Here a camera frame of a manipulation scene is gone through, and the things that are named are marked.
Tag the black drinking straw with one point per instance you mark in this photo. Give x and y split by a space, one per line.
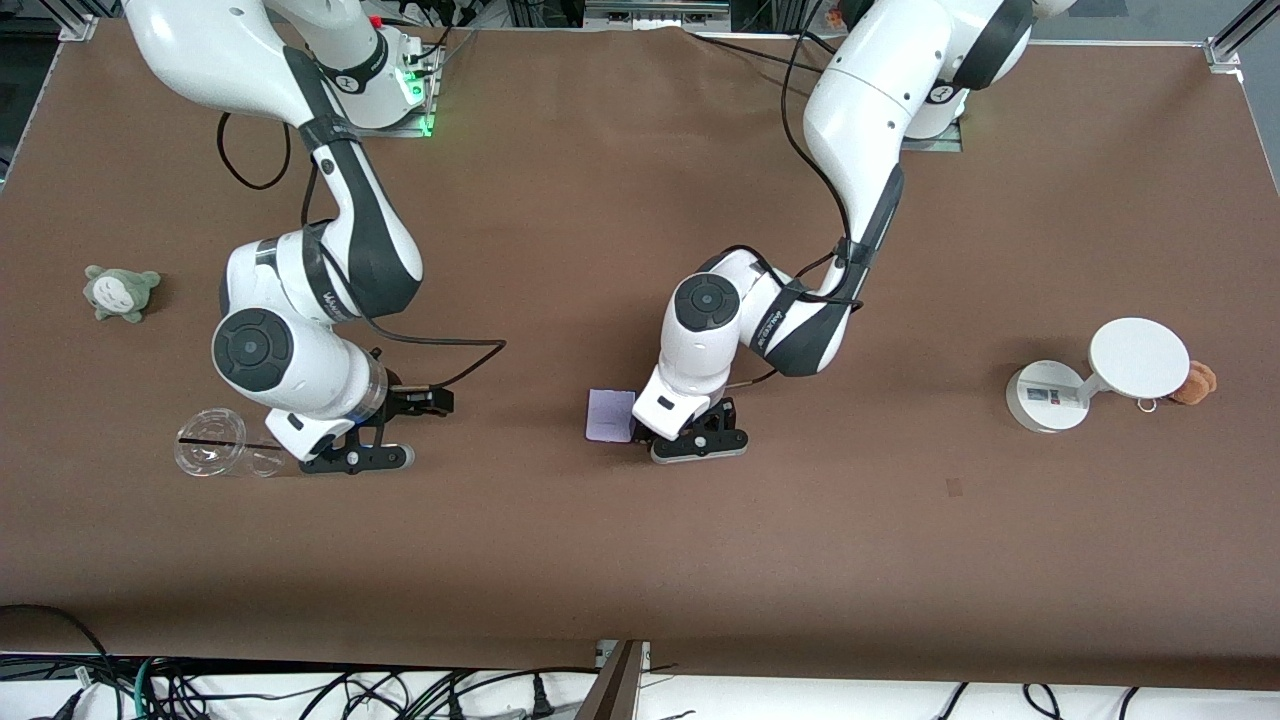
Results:
210 440

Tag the brown table cover cloth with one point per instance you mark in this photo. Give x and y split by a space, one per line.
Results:
600 550

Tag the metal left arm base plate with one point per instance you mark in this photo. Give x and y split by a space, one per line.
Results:
935 143

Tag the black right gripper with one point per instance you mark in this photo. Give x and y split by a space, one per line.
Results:
402 399

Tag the grey green Totoro plush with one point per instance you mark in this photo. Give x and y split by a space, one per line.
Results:
120 292

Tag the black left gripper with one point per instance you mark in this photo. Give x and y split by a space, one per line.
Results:
722 412

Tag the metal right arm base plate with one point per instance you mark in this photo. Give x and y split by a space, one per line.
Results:
405 128

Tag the clear plastic lidded cup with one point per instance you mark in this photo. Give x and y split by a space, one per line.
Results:
205 462

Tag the black power plug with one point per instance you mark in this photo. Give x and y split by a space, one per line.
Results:
541 700

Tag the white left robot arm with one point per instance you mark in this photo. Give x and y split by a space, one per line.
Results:
860 100

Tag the aluminium frame corner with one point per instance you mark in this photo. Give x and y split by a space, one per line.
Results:
78 28
1225 50

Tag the brown support beam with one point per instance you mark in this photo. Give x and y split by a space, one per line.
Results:
615 690

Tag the white round phone stand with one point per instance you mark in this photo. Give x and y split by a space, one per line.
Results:
1140 355

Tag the grey metal rail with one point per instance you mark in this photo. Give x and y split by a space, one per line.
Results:
655 10

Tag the silver metal bracket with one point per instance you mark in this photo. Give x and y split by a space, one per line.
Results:
603 655

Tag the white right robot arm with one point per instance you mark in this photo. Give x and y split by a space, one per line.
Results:
300 370

